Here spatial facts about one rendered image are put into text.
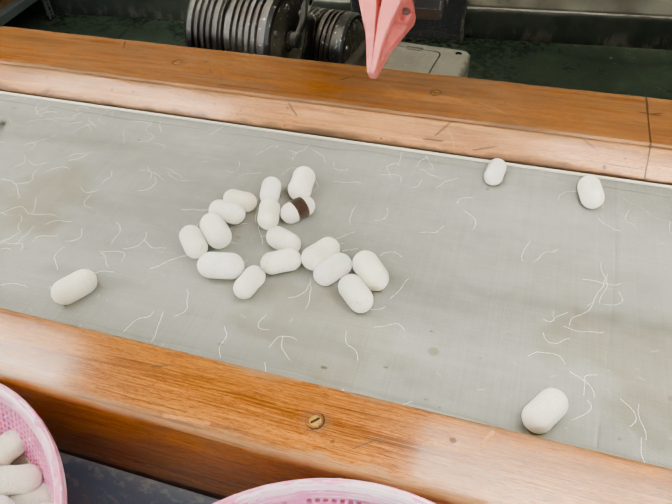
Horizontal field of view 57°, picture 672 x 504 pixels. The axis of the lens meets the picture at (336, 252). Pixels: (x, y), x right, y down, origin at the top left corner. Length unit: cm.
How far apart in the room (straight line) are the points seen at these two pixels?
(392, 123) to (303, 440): 36
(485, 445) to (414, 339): 11
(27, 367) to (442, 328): 29
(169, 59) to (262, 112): 16
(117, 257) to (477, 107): 37
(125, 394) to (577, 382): 30
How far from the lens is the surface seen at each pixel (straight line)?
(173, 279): 52
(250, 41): 83
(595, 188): 58
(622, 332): 49
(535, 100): 68
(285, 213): 53
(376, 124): 64
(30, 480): 44
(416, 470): 37
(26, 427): 45
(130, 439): 45
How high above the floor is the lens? 110
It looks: 44 degrees down
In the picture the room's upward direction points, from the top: 3 degrees counter-clockwise
